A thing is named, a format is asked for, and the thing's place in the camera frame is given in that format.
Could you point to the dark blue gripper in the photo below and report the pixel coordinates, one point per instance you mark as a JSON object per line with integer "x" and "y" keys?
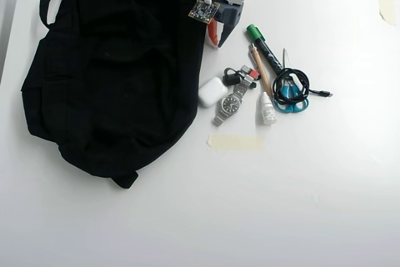
{"x": 230, "y": 17}

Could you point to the black fabric bag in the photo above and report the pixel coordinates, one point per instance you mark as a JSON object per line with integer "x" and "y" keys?
{"x": 109, "y": 76}

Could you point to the green black marker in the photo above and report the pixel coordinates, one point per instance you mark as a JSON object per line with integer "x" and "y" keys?
{"x": 264, "y": 48}

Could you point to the black loop key fob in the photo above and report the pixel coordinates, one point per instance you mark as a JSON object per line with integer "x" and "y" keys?
{"x": 231, "y": 78}

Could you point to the wooden pen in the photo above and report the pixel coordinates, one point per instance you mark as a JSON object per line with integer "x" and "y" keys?
{"x": 262, "y": 70}

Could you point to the white earbuds case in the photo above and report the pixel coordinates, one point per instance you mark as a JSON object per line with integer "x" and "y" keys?
{"x": 212, "y": 92}

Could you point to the silver wristwatch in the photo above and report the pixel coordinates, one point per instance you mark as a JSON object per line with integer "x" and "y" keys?
{"x": 230, "y": 104}

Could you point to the white dropper bottle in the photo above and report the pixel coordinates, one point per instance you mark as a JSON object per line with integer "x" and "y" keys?
{"x": 267, "y": 110}

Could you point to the long beige tape strip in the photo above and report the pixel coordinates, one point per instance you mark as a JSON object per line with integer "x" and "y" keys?
{"x": 236, "y": 143}

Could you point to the short beige tape piece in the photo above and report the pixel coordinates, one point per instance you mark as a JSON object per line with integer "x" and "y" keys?
{"x": 387, "y": 6}

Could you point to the camera circuit board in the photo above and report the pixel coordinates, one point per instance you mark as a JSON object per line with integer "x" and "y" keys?
{"x": 203, "y": 10}

